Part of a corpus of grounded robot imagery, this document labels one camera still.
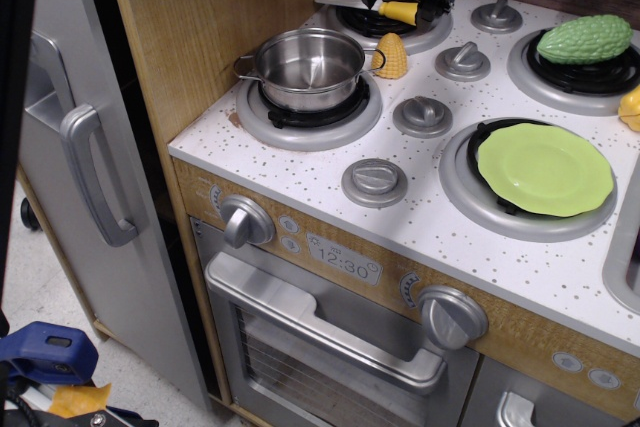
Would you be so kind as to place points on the lower right cabinet door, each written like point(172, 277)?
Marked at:
point(502, 396)

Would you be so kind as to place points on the yellow toy pepper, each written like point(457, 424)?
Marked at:
point(629, 109)

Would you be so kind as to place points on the back right stove burner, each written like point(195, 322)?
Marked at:
point(591, 90)

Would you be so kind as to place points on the silver toy oven door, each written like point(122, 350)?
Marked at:
point(300, 350)

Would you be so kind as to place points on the back left stove burner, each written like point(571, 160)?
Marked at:
point(368, 27)

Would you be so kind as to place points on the silver stovetop knob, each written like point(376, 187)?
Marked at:
point(498, 17)
point(464, 63)
point(374, 183)
point(422, 117)

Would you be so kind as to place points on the silver toy sink basin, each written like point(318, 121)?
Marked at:
point(620, 272)

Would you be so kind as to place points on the silver stovetop knob back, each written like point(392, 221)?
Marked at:
point(498, 17)

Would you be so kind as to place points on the grey toy fridge door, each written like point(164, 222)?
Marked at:
point(128, 293)

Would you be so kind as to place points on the silver oven dial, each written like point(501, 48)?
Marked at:
point(451, 319)
point(246, 222)

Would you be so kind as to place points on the blue clamp tool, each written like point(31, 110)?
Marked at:
point(49, 354)

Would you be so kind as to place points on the silver fridge door handle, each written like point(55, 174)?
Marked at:
point(75, 133)

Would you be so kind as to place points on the black caster wheel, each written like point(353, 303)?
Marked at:
point(28, 216)

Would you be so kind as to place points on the stove burner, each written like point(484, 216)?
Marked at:
point(309, 132)
point(469, 192)
point(591, 90)
point(368, 27)

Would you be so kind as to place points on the left silver oven dial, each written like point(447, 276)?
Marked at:
point(246, 222)

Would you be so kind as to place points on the toy knife yellow handle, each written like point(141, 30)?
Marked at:
point(404, 12)

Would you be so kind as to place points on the small stainless steel pot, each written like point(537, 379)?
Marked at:
point(305, 70)

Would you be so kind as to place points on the front right stove burner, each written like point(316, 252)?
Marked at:
point(469, 192)

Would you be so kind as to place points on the front left stove burner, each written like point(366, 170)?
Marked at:
point(309, 132)

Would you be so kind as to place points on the oven clock display panel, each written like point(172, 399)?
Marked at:
point(344, 259)

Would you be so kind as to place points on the yellow toy corn cob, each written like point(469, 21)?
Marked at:
point(390, 60)

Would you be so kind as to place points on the silver stovetop knob front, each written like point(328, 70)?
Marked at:
point(374, 183)

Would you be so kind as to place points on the green toy bitter gourd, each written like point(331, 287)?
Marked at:
point(586, 40)

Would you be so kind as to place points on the right silver oven dial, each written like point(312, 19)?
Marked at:
point(451, 319)

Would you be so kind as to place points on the light green plastic plate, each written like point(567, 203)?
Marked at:
point(544, 169)

